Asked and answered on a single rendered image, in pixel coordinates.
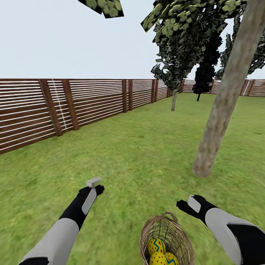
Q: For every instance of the easter egg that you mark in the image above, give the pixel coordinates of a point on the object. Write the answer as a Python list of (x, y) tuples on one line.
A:
[(157, 258), (171, 259), (155, 244)]

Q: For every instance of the wicker basket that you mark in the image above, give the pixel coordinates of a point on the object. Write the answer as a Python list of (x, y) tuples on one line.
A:
[(145, 237)]

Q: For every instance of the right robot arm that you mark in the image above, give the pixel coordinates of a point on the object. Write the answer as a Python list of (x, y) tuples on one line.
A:
[(242, 241)]

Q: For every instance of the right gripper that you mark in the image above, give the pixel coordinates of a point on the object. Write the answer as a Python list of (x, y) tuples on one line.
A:
[(182, 205)]

